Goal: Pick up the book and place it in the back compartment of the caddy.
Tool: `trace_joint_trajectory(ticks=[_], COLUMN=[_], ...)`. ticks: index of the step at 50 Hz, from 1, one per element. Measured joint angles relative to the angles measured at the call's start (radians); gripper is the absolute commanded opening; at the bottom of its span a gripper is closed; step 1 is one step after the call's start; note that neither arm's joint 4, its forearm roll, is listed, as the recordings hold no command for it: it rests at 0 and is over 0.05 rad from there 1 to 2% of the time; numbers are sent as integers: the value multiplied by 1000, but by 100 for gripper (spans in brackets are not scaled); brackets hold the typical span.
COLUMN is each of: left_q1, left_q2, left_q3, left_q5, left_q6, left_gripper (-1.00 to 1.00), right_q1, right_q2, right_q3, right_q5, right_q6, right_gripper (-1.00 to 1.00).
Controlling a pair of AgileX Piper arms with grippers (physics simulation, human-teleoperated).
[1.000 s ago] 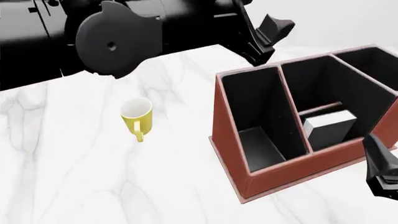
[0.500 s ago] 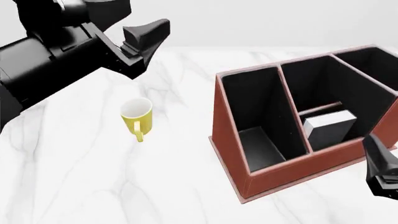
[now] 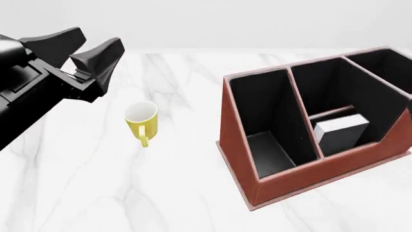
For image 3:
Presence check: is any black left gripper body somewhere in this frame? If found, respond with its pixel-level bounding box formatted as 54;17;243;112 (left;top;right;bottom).
26;55;107;104

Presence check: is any yellow mug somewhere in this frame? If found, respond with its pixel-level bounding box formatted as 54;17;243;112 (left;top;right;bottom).
124;101;159;148

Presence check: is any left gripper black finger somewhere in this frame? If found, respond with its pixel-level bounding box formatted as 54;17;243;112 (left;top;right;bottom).
69;37;126;95
19;26;88;70

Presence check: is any red-brown desk caddy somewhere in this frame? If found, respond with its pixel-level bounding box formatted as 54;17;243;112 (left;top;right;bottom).
214;44;412;213

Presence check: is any grey book with white pages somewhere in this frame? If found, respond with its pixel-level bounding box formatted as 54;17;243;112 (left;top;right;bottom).
314;113;370;151

